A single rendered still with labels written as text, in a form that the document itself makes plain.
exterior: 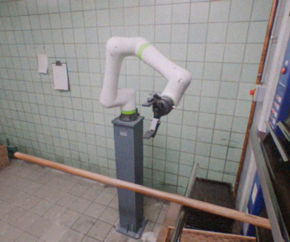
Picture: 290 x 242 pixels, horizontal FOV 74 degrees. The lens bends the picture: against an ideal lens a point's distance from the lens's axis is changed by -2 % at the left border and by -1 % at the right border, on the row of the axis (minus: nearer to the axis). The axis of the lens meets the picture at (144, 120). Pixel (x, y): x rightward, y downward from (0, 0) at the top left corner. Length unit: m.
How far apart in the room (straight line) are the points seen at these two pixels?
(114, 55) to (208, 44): 0.89
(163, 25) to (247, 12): 0.66
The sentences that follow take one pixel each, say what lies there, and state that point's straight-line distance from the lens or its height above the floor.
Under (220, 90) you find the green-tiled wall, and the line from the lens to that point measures 1.85.
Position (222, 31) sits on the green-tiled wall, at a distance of 1.82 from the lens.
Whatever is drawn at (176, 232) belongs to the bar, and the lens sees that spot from 0.76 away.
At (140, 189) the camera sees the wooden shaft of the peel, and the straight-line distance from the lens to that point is 0.86.
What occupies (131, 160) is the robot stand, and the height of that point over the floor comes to 0.87.
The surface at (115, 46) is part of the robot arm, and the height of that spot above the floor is 1.76.
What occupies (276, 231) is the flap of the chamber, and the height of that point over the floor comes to 1.42.
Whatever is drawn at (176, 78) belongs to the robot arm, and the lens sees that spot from 1.00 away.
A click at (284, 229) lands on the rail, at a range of 0.50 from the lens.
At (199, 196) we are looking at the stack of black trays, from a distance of 1.39.
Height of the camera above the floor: 1.76
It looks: 21 degrees down
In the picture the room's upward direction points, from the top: straight up
